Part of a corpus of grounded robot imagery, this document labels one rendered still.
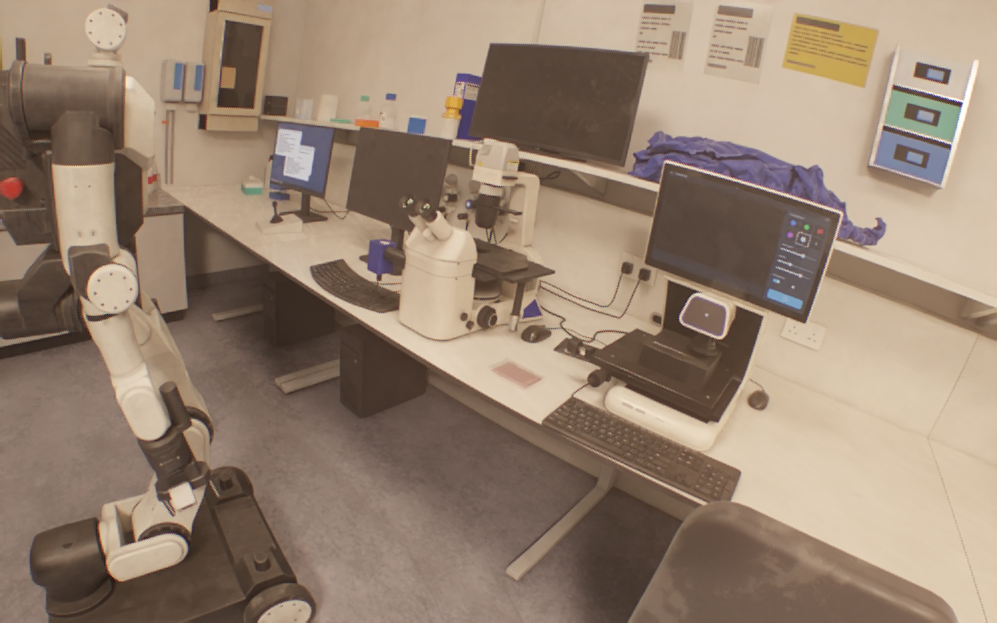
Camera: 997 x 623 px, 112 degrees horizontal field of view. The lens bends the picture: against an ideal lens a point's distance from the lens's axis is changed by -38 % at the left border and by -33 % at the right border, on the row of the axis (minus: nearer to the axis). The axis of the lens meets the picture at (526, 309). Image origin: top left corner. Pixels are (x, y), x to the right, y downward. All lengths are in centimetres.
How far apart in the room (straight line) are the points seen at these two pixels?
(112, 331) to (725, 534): 94
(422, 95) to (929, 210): 236
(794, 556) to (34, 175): 124
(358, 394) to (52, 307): 148
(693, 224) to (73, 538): 170
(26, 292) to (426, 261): 93
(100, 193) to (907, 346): 199
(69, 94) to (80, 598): 117
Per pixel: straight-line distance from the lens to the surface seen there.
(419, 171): 175
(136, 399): 93
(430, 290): 131
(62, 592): 152
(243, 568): 146
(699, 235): 120
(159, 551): 142
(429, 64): 272
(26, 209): 101
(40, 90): 82
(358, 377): 219
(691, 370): 116
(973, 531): 145
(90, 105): 81
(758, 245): 117
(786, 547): 64
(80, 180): 82
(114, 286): 83
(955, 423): 186
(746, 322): 128
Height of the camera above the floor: 133
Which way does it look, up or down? 20 degrees down
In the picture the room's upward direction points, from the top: 11 degrees clockwise
